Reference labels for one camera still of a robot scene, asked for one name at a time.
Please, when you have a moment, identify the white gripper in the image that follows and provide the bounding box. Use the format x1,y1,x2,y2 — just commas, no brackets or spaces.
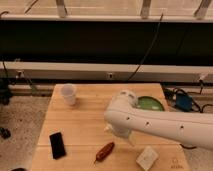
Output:
104,123,132,145

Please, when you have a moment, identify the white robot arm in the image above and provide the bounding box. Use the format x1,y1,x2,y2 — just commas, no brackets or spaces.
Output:
104,90,213,150

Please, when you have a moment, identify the white sponge block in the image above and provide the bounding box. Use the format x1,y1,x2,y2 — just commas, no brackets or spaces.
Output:
136,146,159,171

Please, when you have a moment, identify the green bowl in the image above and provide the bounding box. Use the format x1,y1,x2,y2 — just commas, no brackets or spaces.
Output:
137,96,165,111

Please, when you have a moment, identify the blue power box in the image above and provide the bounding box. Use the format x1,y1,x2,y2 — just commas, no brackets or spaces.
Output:
175,94,192,112

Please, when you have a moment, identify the black smartphone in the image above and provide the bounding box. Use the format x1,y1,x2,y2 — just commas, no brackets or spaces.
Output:
49,132,66,159

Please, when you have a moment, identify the black object on floor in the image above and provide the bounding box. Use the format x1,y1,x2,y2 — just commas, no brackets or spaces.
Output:
0,127,11,139

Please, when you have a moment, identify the black floor cable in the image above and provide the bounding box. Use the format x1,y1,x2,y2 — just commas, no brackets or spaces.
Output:
163,87,213,114

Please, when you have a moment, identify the black hanging cable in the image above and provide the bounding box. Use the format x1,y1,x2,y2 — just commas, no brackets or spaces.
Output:
125,13,165,83

